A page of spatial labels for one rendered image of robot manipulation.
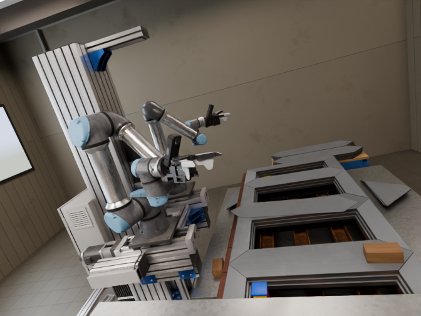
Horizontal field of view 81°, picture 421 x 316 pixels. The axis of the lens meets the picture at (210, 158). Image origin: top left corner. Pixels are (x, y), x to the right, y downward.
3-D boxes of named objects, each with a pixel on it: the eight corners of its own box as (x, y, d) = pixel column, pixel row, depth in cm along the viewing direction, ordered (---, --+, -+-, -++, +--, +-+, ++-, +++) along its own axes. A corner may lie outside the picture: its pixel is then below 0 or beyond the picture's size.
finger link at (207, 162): (223, 166, 87) (197, 171, 87) (220, 150, 86) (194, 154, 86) (223, 168, 84) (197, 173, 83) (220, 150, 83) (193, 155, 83)
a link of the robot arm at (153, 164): (161, 154, 93) (145, 160, 87) (170, 153, 91) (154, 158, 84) (166, 173, 95) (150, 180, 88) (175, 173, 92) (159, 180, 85)
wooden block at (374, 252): (398, 252, 97) (397, 241, 96) (404, 263, 92) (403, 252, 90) (363, 252, 101) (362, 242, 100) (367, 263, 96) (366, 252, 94)
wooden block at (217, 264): (215, 266, 145) (212, 258, 143) (224, 264, 144) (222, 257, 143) (213, 278, 135) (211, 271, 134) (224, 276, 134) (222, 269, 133)
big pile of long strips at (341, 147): (353, 143, 244) (352, 138, 243) (368, 156, 207) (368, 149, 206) (271, 158, 266) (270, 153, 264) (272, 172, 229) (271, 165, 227)
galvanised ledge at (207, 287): (247, 188, 242) (247, 185, 242) (230, 301, 122) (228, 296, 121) (228, 191, 248) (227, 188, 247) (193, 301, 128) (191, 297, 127)
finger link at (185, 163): (198, 181, 72) (190, 176, 80) (195, 161, 71) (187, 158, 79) (188, 184, 71) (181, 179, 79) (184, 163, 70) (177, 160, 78)
